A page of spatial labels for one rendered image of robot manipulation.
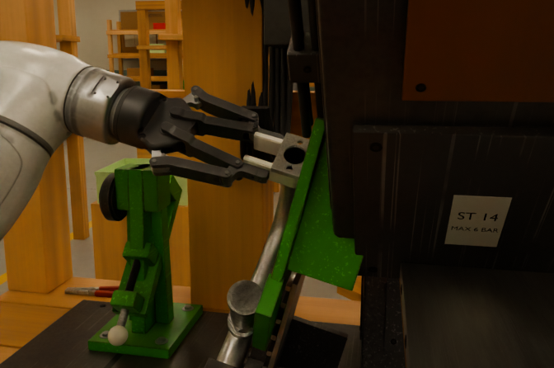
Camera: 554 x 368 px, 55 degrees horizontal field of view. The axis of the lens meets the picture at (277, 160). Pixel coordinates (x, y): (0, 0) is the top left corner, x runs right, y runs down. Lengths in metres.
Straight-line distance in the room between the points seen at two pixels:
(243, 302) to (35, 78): 0.36
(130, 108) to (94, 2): 11.12
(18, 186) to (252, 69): 0.41
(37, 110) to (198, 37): 0.34
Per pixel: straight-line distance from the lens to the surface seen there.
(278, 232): 0.70
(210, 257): 0.98
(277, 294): 0.54
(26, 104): 0.69
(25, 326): 1.05
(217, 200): 0.94
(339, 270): 0.54
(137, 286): 0.85
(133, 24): 11.37
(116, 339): 0.81
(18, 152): 0.68
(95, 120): 0.67
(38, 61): 0.71
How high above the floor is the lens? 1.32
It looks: 10 degrees down
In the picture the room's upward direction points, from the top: straight up
